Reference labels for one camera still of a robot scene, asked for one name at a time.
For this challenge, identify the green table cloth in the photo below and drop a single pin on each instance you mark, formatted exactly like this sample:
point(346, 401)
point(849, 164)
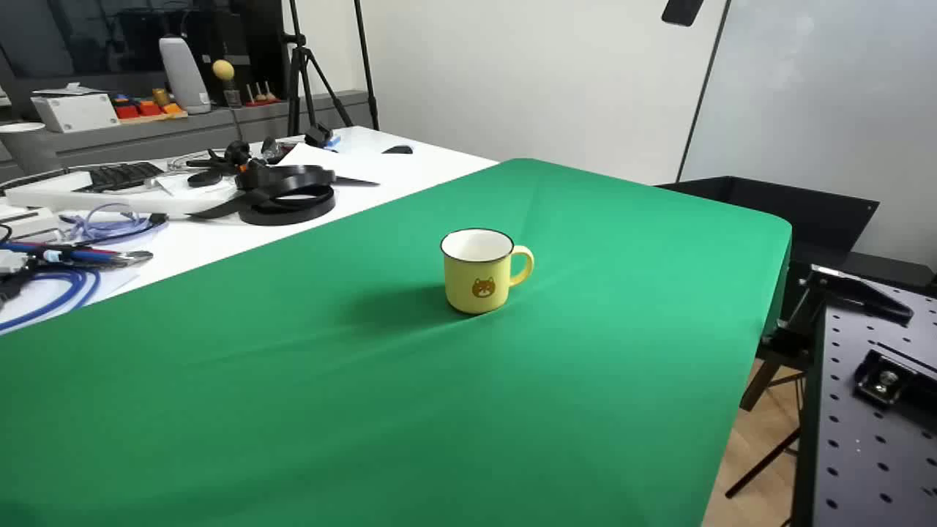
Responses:
point(294, 391)

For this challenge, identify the black metal clamp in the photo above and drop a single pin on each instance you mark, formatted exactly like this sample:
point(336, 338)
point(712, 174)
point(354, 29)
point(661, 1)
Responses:
point(887, 380)

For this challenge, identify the black light stand pole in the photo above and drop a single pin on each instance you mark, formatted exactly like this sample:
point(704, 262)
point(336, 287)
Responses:
point(702, 92)

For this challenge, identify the yellow enamel mug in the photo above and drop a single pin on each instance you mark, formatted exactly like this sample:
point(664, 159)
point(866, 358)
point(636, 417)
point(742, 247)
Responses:
point(474, 281)

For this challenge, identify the white box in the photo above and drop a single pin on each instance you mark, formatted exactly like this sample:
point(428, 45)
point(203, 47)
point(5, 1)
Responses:
point(76, 108)

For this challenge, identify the yellow ball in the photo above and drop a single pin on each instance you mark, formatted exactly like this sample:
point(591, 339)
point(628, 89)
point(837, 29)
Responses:
point(223, 69)

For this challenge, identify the black computer mouse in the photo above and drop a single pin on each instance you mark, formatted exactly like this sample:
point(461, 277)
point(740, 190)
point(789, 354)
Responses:
point(401, 151)

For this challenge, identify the black chair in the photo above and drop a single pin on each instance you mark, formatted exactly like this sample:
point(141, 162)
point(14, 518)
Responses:
point(791, 221)

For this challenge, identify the black perforated metal table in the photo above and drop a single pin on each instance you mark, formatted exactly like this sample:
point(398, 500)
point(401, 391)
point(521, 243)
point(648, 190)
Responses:
point(860, 458)

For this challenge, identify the black keyboard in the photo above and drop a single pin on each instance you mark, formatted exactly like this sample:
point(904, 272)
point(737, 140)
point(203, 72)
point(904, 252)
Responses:
point(119, 177)

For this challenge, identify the orange toy set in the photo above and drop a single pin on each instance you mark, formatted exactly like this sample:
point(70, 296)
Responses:
point(149, 107)

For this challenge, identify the black camera tripod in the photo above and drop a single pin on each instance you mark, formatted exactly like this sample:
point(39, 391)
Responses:
point(304, 69)

